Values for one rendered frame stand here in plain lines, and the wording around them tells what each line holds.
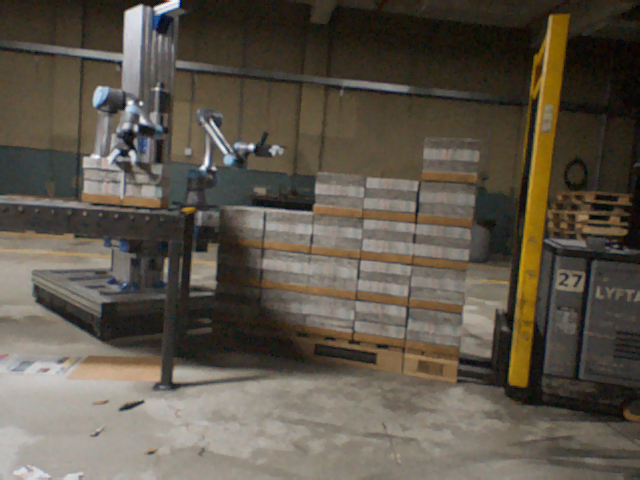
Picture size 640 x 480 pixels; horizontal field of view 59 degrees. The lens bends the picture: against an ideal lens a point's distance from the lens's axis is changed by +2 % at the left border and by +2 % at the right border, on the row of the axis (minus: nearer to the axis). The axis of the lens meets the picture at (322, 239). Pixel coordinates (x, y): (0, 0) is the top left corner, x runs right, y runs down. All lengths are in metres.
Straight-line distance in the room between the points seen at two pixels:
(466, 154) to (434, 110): 7.49
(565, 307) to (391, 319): 0.88
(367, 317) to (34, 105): 8.33
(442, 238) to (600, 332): 0.86
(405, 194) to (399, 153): 7.22
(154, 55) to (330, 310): 1.99
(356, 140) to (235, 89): 2.27
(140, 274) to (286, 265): 1.07
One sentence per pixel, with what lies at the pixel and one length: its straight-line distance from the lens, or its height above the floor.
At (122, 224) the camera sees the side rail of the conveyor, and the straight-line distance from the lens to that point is 2.66.
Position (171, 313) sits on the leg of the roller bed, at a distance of 2.68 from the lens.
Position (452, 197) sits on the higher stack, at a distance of 3.06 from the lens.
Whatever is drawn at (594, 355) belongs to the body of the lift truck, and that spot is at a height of 0.29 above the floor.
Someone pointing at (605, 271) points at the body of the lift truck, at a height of 0.69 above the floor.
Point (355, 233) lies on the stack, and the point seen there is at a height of 0.75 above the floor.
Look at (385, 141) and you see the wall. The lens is 10.25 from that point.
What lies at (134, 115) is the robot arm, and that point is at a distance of 3.10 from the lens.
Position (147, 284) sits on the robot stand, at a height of 0.25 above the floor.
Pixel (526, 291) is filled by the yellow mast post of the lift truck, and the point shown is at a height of 0.56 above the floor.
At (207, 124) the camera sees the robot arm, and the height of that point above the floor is 1.34.
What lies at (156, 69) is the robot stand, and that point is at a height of 1.66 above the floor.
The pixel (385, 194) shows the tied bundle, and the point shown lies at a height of 0.97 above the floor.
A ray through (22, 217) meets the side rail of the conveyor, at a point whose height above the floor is 0.74.
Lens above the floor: 0.94
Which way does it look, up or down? 4 degrees down
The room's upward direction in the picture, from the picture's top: 5 degrees clockwise
